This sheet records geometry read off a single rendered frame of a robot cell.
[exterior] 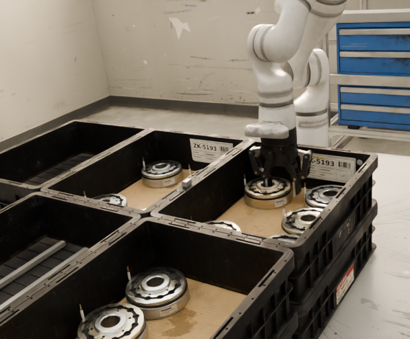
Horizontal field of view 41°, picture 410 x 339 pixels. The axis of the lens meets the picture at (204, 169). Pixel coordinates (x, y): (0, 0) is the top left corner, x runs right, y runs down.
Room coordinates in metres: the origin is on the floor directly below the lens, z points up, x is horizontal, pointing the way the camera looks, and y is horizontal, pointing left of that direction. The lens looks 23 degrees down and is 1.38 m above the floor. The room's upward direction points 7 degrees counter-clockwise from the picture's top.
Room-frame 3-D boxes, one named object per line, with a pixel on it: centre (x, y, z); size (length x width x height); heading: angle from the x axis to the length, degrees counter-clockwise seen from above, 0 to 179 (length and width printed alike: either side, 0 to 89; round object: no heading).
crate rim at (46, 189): (1.13, 0.12, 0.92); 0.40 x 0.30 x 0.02; 144
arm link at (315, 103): (1.37, -0.30, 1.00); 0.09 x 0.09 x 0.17; 18
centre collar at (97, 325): (0.67, 0.17, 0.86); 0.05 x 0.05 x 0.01
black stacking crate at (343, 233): (0.95, -0.12, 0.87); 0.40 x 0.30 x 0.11; 144
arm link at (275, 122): (1.05, -0.15, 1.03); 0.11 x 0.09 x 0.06; 149
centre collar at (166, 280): (0.76, 0.10, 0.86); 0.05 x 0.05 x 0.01
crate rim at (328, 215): (0.95, -0.12, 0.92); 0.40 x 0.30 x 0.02; 144
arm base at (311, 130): (1.37, -0.29, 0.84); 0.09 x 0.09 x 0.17; 43
